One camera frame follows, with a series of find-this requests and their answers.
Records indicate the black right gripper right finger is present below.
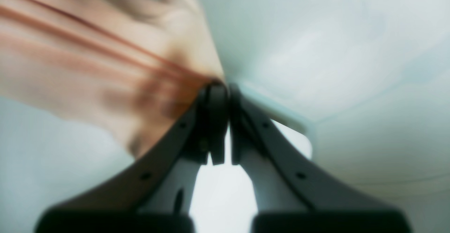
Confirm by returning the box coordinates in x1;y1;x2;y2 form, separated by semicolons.
229;84;411;233

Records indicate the peach T-shirt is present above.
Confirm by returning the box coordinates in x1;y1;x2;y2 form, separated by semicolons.
1;0;225;159

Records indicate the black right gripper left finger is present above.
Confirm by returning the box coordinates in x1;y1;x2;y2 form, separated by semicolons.
36;83;229;233

